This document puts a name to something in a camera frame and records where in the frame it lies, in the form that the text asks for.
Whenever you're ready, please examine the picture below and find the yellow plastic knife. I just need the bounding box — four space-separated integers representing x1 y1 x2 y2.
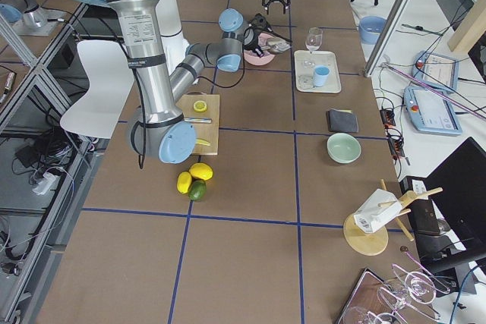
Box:
196 138 211 146

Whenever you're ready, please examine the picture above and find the green ceramic bowl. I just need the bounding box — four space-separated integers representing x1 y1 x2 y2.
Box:
327 133 361 164

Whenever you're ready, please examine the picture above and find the wooden mug tree stand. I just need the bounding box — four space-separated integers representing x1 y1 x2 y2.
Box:
343 179 443 256

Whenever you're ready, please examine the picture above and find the white carton box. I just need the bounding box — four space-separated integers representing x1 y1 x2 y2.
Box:
353 189 402 234

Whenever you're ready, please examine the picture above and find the yellow lemon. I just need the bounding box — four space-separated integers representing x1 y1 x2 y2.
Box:
189 162 213 181
176 171 193 194

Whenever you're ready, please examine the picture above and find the blue plastic cup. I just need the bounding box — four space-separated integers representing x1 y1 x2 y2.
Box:
312 65 330 87

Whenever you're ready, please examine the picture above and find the white chair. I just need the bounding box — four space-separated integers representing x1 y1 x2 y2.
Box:
60 39 134 139

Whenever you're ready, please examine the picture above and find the upside-down wine glass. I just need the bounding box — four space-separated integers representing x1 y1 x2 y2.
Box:
377 247 451 320

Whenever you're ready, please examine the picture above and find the blue bowl on desk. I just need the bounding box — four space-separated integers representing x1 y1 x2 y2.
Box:
358 16 387 45

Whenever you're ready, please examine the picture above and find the black monitor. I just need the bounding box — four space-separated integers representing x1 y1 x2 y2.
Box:
424 137 485 273

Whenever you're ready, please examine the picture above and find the clear wine glass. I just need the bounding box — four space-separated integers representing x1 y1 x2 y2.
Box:
302 27 323 68

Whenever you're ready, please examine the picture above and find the green lime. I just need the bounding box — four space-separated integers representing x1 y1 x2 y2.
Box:
188 180 207 201

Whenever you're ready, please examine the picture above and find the yellow lemon upper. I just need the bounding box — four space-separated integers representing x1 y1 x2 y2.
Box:
189 162 213 181

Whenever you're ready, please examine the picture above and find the near teach pendant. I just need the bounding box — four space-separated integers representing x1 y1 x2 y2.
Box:
403 87 462 136

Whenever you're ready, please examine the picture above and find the wooden cutting board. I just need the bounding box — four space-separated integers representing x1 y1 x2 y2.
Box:
176 94 220 156

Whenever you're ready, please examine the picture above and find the yellow lemon left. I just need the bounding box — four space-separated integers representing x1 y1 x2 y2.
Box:
176 171 193 194

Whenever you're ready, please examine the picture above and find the steel ice scoop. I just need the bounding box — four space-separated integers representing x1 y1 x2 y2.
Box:
261 37 292 55

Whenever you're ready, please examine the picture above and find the far teach pendant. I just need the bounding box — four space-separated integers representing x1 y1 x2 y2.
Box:
412 51 459 93

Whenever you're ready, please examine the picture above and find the pink bowl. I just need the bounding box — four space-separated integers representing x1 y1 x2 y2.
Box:
244 33 276 66

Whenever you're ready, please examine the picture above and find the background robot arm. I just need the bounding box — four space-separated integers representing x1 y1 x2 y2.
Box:
1 0 55 36

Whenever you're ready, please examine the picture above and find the aluminium frame post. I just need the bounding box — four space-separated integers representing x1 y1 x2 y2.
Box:
364 0 410 77

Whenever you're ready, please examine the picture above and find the dark wooden tray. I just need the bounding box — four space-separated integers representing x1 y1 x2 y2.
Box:
334 268 399 324

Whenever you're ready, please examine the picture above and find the teach pendant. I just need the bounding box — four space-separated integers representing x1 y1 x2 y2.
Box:
403 87 462 136
412 51 459 93

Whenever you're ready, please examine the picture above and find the cream serving tray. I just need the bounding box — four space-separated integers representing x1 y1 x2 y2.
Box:
294 50 342 93

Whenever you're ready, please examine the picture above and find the halved lemon slice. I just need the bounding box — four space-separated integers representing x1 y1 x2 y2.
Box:
193 100 207 112

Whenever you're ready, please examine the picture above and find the grey folded cloth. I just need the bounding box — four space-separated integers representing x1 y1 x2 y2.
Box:
327 109 359 133

